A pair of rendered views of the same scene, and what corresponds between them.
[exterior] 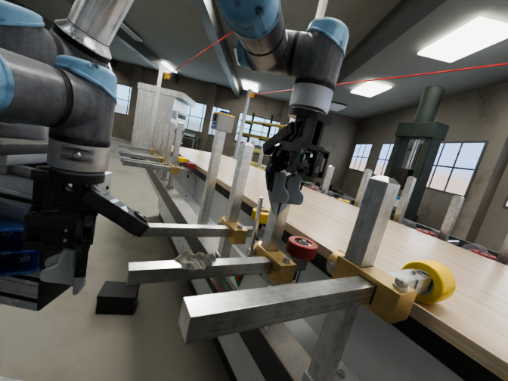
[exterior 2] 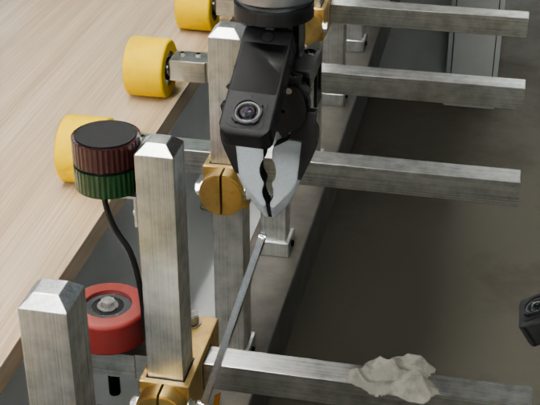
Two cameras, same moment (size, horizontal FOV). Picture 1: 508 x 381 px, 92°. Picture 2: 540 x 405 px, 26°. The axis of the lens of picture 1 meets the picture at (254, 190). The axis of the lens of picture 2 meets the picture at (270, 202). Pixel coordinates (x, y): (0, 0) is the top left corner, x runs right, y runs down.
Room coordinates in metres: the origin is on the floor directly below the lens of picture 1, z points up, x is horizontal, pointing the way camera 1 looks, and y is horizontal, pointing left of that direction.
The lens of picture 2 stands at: (1.21, 0.61, 1.56)
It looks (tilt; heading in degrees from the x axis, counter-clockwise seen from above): 30 degrees down; 224
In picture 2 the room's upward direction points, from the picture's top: straight up
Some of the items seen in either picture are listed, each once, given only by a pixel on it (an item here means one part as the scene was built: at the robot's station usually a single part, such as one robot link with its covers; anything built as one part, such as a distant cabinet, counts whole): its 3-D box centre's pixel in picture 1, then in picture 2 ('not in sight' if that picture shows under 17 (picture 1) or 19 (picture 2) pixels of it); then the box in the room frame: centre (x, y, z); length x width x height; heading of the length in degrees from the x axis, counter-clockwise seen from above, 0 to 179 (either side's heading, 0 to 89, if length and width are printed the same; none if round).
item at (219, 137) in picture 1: (210, 182); not in sight; (1.06, 0.19, 0.93); 0.05 x 0.04 x 0.45; 32
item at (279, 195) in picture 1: (280, 195); (290, 166); (0.48, -0.05, 1.04); 0.06 x 0.03 x 0.09; 31
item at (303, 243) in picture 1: (298, 259); (111, 347); (0.63, -0.16, 0.85); 0.08 x 0.08 x 0.11
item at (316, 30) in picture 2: not in sight; (312, 13); (-0.03, -0.48, 0.95); 0.13 x 0.06 x 0.05; 32
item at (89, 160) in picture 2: not in sight; (106, 146); (0.65, -0.12, 1.10); 0.06 x 0.06 x 0.02
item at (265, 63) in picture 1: (267, 47); not in sight; (0.50, 0.04, 1.30); 0.11 x 0.11 x 0.08; 79
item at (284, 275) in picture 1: (272, 260); (175, 374); (0.61, -0.09, 0.85); 0.13 x 0.06 x 0.05; 32
